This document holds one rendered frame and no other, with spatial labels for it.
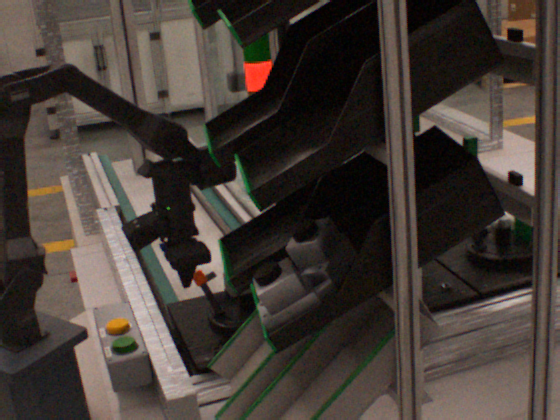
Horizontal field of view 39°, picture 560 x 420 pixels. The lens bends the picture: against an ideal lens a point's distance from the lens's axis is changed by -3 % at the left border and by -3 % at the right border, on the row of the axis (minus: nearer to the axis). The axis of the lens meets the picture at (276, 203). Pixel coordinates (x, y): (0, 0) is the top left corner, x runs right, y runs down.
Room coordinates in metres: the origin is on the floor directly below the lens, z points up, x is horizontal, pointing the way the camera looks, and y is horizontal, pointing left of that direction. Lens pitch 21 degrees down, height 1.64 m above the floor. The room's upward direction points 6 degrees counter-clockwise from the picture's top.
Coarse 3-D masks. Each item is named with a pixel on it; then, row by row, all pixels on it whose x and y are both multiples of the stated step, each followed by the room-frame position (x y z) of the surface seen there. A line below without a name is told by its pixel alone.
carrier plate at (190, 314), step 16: (176, 304) 1.30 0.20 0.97; (192, 304) 1.29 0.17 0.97; (208, 304) 1.28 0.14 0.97; (176, 320) 1.24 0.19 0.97; (192, 320) 1.23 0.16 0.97; (192, 336) 1.17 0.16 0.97; (208, 336) 1.17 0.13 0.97; (192, 352) 1.12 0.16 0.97; (208, 352) 1.12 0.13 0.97; (208, 368) 1.08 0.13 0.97
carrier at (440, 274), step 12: (432, 264) 1.35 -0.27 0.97; (432, 276) 1.30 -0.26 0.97; (444, 276) 1.29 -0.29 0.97; (432, 288) 1.25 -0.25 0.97; (456, 288) 1.24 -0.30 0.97; (468, 288) 1.24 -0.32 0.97; (432, 300) 1.21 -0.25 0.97; (444, 300) 1.20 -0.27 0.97; (456, 300) 1.20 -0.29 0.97; (468, 300) 1.21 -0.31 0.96; (432, 312) 1.19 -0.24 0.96
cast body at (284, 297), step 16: (256, 272) 0.78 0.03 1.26; (272, 272) 0.76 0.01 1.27; (288, 272) 0.76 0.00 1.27; (256, 288) 0.76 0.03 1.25; (272, 288) 0.75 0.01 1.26; (288, 288) 0.75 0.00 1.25; (304, 288) 0.76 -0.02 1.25; (320, 288) 0.77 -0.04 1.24; (336, 288) 0.78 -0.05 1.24; (272, 304) 0.75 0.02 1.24; (288, 304) 0.75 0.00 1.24; (304, 304) 0.75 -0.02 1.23; (272, 320) 0.75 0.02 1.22; (288, 320) 0.75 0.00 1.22
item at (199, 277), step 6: (198, 276) 1.19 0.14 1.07; (204, 276) 1.19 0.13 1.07; (210, 276) 1.20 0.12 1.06; (216, 276) 1.20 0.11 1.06; (198, 282) 1.19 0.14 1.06; (204, 282) 1.19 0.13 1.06; (204, 288) 1.19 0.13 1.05; (210, 294) 1.20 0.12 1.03; (210, 300) 1.20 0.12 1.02; (216, 300) 1.20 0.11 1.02; (216, 306) 1.20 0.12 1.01
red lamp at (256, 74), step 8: (248, 64) 1.42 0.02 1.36; (256, 64) 1.41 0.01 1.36; (264, 64) 1.41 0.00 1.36; (248, 72) 1.42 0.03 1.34; (256, 72) 1.41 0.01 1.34; (264, 72) 1.41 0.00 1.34; (248, 80) 1.42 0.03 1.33; (256, 80) 1.41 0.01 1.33; (264, 80) 1.41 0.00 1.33; (248, 88) 1.43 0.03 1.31; (256, 88) 1.41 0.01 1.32
